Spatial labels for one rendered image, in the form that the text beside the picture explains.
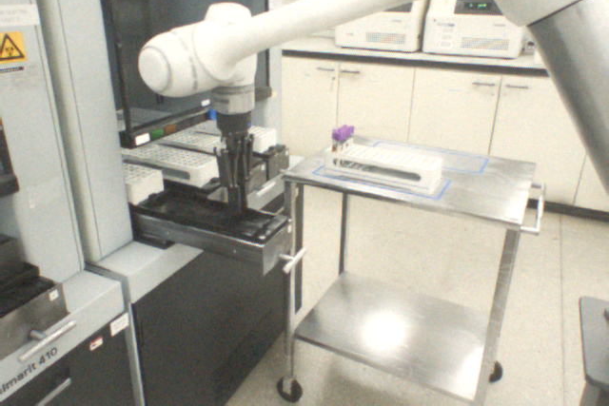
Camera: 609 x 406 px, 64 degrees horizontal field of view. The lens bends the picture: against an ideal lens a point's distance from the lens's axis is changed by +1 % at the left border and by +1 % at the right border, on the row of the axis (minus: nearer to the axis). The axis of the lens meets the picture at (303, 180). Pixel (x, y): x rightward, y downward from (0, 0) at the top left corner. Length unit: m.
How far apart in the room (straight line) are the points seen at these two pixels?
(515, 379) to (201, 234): 1.33
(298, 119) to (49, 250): 2.72
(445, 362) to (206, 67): 1.11
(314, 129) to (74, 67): 2.66
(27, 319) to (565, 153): 2.87
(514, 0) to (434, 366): 1.13
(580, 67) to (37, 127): 0.84
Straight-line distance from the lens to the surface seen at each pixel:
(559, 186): 3.29
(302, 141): 3.60
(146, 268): 1.11
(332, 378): 1.86
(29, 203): 0.99
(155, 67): 0.83
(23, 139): 0.96
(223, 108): 1.01
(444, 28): 3.16
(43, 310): 0.96
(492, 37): 3.12
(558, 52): 0.66
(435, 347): 1.61
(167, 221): 1.12
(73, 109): 1.02
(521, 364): 2.09
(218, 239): 1.04
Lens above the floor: 1.30
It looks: 22 degrees down
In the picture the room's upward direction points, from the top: 1 degrees clockwise
